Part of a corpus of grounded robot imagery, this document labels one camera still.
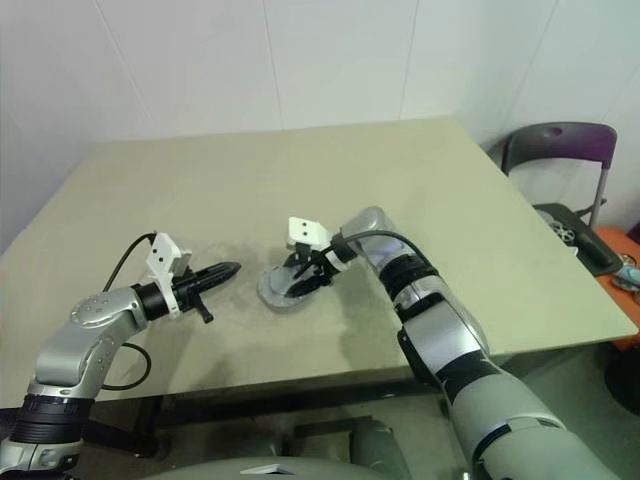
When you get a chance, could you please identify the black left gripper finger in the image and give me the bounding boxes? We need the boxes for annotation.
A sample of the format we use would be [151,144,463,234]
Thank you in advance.
[199,268,243,293]
[201,260,243,280]

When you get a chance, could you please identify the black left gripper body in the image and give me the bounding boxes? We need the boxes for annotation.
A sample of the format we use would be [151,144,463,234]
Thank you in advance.
[172,271,215,327]

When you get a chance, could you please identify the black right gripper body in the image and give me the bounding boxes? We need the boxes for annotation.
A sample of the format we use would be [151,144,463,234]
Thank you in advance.
[293,242,335,288]

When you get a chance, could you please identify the silver toothed gear plate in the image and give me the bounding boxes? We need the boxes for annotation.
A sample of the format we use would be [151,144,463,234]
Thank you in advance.
[257,263,314,304]

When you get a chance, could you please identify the grey robot torso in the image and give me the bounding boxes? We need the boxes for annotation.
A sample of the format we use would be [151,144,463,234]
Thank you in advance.
[159,452,401,480]

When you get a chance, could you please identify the folding chair with dark backrest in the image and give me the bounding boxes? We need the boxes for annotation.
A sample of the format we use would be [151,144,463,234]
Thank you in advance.
[487,122,621,277]

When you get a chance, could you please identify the black oblong item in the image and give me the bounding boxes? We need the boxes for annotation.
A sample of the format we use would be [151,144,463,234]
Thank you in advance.
[574,232,619,266]

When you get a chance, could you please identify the orange box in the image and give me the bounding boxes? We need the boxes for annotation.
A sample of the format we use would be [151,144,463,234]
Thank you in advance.
[594,225,640,351]

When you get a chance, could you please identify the blue item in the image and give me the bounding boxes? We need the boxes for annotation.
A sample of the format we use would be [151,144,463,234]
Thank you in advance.
[614,264,640,289]

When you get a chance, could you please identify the black round bin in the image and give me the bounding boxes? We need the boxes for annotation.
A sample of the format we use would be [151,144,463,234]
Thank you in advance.
[604,344,640,411]

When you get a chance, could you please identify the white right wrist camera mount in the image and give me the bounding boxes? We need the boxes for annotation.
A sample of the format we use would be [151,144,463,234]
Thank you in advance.
[287,216,347,274]

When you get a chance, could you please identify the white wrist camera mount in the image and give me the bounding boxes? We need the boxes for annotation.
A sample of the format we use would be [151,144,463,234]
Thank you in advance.
[146,230,194,321]
[287,216,347,274]

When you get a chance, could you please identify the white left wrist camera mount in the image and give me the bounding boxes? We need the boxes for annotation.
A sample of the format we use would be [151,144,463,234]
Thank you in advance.
[146,230,194,321]

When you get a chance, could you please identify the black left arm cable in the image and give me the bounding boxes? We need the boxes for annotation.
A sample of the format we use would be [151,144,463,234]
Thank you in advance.
[97,232,159,392]

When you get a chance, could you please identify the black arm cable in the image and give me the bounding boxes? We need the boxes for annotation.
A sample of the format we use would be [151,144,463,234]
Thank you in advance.
[330,228,426,266]
[97,232,159,392]

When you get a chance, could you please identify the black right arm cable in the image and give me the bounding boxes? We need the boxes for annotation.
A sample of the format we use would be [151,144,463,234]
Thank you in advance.
[330,228,426,266]

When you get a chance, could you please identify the white ring parts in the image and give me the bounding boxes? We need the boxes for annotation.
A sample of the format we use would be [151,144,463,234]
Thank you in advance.
[547,212,581,246]

